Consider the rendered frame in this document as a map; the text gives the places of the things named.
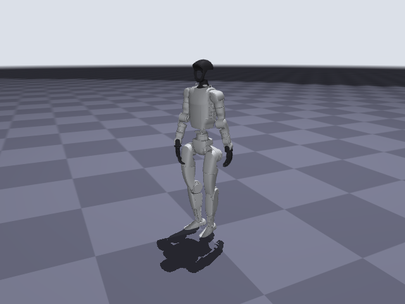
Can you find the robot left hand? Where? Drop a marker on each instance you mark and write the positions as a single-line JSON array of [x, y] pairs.
[[229, 156]]

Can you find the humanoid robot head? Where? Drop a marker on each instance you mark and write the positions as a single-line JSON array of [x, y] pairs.
[[203, 66]]

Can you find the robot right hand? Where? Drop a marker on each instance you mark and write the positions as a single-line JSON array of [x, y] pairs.
[[177, 149]]

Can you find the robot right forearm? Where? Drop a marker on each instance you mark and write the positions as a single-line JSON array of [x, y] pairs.
[[180, 131]]

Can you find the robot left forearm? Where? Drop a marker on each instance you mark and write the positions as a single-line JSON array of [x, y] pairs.
[[225, 135]]

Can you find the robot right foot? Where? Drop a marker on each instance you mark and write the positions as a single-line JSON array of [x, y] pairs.
[[195, 224]]

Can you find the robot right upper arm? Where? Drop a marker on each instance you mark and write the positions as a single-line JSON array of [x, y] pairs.
[[184, 116]]

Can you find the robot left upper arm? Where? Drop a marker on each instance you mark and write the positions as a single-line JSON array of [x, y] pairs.
[[217, 97]]

